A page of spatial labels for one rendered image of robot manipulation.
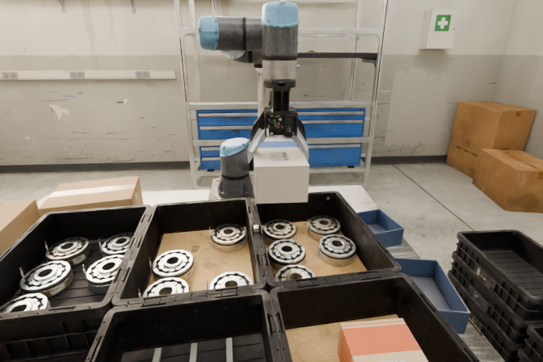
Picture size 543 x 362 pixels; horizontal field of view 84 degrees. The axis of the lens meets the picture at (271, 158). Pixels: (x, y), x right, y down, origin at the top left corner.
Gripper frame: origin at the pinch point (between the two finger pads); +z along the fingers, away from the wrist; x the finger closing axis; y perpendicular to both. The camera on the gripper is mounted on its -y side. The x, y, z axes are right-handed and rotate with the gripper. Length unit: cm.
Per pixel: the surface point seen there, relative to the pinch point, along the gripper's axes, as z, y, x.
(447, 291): 38, 7, 48
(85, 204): 26, -29, -66
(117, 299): 18.3, 23.8, -32.7
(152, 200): 42, -61, -54
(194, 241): 28.6, -8.2, -24.6
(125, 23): -49, -280, -134
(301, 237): 28.5, -8.0, 8.4
